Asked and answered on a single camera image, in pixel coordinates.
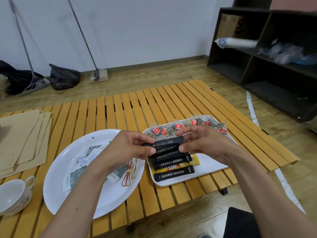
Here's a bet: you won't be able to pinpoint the grey long-handled broom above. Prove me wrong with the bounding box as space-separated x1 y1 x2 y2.
8 0 50 96

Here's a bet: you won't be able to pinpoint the person's black trousers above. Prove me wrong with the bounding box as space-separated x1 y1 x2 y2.
223 207 262 238

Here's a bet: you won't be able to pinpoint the sleeve of white paper cups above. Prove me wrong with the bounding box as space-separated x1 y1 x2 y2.
214 37 259 49

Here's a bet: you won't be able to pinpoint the white green sachets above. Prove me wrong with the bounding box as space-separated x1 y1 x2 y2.
62 142 129 192

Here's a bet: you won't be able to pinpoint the stack of brown envelopes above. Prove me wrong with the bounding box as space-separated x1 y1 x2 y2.
0 109 52 180

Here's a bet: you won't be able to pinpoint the brown cardboard box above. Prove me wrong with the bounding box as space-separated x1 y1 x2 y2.
216 13 246 39

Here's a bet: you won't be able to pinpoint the white plastic tray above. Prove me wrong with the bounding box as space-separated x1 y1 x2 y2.
142 115 238 187

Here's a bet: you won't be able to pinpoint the person's left hand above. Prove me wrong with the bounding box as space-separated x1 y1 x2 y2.
99 130 157 174

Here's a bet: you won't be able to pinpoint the bunch of tan rubber bands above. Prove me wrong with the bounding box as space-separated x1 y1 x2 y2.
121 158 139 187

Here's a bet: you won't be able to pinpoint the person's right hand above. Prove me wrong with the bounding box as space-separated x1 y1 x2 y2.
175 125 239 166

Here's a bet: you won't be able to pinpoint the white floor tape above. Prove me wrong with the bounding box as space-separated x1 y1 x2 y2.
246 91 306 214

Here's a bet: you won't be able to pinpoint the person's left forearm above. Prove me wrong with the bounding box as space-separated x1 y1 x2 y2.
39 158 112 238

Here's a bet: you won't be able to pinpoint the black stick sachets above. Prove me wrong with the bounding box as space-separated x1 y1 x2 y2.
148 143 195 182

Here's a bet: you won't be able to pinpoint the white round bowl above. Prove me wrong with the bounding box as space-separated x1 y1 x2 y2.
43 129 145 220

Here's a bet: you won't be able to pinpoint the person's right forearm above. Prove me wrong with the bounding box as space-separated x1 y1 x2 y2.
227 146 317 238

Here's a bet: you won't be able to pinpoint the yellow sachet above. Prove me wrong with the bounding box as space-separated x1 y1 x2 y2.
148 158 196 175

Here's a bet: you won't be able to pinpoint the black shelf unit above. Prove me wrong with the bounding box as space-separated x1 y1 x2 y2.
207 0 317 123

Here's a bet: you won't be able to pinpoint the long-handled beige dustpan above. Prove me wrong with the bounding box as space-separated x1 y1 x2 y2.
65 0 109 84

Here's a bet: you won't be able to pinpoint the small black garbage bag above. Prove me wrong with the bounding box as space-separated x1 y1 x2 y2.
49 63 82 91

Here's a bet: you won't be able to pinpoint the row of tea bags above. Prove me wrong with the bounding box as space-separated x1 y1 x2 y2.
144 116 228 140

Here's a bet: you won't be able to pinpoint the large black bag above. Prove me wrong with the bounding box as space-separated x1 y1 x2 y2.
0 59 45 96

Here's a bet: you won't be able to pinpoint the white teacup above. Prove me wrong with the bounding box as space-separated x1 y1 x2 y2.
0 176 36 217

